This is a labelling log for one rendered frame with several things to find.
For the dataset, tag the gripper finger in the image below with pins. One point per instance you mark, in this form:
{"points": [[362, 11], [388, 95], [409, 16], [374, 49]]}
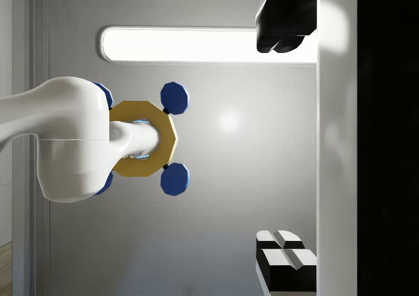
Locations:
{"points": [[288, 276], [288, 17]]}

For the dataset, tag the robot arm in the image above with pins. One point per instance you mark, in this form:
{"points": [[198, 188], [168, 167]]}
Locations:
{"points": [[65, 129]]}

